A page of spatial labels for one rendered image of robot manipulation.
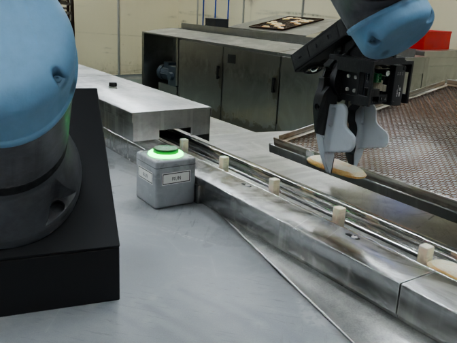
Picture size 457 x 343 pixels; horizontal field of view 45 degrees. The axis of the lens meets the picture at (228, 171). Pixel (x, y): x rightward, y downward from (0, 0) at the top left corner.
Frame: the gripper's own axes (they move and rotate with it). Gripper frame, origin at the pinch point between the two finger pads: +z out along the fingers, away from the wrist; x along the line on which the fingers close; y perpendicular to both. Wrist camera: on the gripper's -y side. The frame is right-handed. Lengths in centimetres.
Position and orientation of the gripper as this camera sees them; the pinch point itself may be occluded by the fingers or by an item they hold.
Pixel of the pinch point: (337, 159)
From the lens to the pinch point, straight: 75.6
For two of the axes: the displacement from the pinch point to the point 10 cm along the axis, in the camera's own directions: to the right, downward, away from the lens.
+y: 5.5, 2.7, -7.9
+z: -0.5, 9.6, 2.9
